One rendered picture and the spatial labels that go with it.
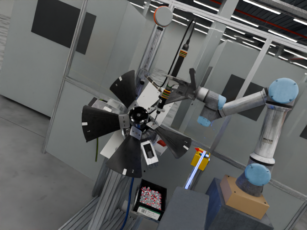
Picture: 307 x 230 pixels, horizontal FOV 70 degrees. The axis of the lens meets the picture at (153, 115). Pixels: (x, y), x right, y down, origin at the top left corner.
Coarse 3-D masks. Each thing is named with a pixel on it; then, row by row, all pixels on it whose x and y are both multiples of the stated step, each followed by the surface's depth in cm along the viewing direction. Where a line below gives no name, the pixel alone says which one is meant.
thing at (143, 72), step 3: (141, 69) 184; (144, 69) 188; (141, 72) 182; (144, 72) 180; (147, 72) 180; (138, 75) 187; (141, 75) 180; (144, 75) 181; (141, 78) 181; (144, 78) 182
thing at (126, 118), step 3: (120, 117) 135; (126, 117) 135; (120, 120) 136; (126, 120) 136; (120, 123) 136; (123, 123) 137; (126, 123) 137; (129, 123) 137; (120, 126) 137; (123, 126) 138; (126, 126) 138; (129, 126) 138
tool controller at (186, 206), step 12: (180, 192) 69; (192, 192) 70; (168, 204) 62; (180, 204) 63; (192, 204) 64; (204, 204) 64; (168, 216) 57; (180, 216) 58; (192, 216) 58; (204, 216) 59; (168, 228) 53; (180, 228) 53; (192, 228) 54; (204, 228) 55
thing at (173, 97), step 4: (172, 88) 153; (172, 92) 148; (172, 96) 143; (176, 96) 141; (180, 96) 140; (184, 96) 140; (168, 100) 139; (172, 100) 138; (176, 100) 137; (156, 104) 142
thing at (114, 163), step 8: (128, 136) 127; (128, 144) 126; (136, 144) 130; (120, 152) 122; (128, 152) 125; (136, 152) 129; (112, 160) 119; (120, 160) 121; (128, 160) 124; (136, 160) 127; (112, 168) 118; (120, 168) 120; (128, 168) 122; (136, 168) 125; (128, 176) 121; (136, 176) 124
